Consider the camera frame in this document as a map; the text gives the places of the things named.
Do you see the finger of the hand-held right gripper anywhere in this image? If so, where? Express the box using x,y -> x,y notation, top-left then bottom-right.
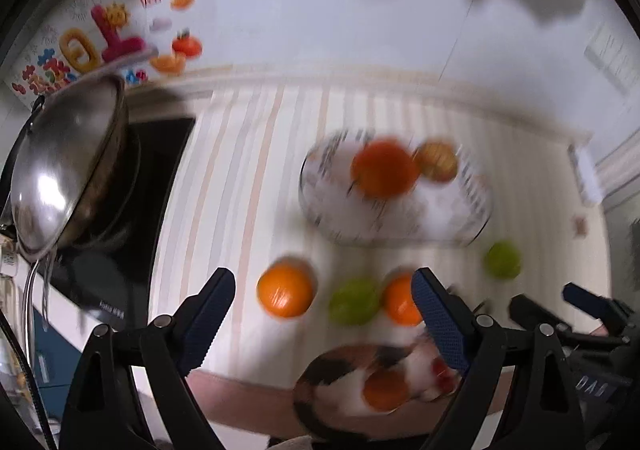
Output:
562,282 -> 640,338
508,294 -> 581,347

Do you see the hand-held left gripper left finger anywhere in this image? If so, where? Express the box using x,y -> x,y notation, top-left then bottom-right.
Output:
59,267 -> 237,450

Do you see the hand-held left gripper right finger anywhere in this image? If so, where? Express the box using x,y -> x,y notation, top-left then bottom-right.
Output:
411,267 -> 586,450

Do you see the green apple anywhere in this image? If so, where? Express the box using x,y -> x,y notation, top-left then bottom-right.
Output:
482,240 -> 523,279

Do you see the green lime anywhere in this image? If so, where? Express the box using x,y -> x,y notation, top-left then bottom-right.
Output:
327,277 -> 383,327

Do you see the oval patterned plate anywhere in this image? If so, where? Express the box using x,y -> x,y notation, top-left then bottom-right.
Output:
298,129 -> 495,248

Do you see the white cloth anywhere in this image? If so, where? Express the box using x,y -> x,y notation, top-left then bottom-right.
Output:
569,145 -> 607,207

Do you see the striped table mat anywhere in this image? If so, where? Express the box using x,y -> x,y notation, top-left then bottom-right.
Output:
150,74 -> 612,383

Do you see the large orange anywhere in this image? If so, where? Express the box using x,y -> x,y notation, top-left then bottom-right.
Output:
350,140 -> 421,201

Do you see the red yellow apple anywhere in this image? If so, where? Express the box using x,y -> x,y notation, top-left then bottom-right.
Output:
412,140 -> 460,185

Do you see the black cooktop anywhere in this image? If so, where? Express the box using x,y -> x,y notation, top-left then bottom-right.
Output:
47,117 -> 197,331

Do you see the steel wok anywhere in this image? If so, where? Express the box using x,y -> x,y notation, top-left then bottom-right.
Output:
10,74 -> 132,263

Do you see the white door frame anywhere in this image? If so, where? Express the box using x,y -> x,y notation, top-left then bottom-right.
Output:
592,127 -> 640,211

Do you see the white wall outlet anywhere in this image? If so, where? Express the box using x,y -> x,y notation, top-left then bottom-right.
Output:
584,32 -> 620,69
600,52 -> 633,86

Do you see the colourful wall sticker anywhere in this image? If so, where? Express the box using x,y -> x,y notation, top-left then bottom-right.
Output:
12,0 -> 205,98

